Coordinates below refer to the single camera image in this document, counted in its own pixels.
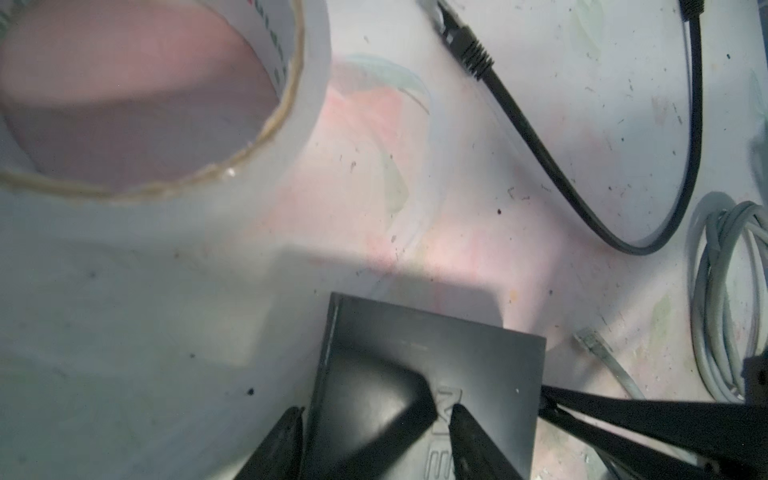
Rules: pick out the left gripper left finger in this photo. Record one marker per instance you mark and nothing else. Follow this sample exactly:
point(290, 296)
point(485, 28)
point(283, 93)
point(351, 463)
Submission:
point(279, 456)

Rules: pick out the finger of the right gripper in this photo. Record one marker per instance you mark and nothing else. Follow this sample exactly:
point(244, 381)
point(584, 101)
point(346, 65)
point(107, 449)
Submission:
point(734, 436)

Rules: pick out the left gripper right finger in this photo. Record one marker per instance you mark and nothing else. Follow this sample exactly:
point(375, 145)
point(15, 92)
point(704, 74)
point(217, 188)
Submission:
point(475, 455)

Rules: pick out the black network switch box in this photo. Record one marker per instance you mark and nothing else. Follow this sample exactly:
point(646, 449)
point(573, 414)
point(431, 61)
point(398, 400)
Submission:
point(389, 377)

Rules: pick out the clear tape roll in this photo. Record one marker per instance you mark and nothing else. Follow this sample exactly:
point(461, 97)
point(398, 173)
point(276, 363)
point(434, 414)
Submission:
point(121, 101)

